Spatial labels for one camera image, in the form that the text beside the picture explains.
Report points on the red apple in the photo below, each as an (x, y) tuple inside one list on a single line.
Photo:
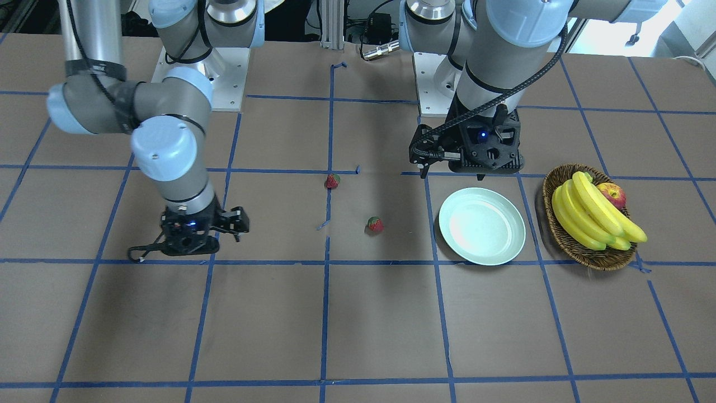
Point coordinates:
[(613, 193)]

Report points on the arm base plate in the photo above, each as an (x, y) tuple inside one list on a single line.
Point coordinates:
[(436, 80), (224, 84)]

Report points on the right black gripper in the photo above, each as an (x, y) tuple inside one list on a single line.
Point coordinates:
[(233, 219)]

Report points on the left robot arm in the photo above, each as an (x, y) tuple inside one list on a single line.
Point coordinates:
[(500, 48)]

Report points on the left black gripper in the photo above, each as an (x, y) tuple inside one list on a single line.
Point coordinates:
[(460, 133)]

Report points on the strawberry two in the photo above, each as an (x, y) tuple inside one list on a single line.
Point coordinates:
[(375, 224)]

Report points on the yellow banana bunch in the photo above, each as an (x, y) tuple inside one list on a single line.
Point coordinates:
[(590, 219)]

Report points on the aluminium frame post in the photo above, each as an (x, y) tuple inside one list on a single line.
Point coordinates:
[(332, 23)]

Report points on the light green plate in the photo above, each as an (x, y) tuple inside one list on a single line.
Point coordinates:
[(482, 226)]

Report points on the wicker basket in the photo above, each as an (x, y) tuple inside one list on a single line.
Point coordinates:
[(608, 259)]

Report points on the strawberry one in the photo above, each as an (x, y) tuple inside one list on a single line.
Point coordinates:
[(332, 181)]

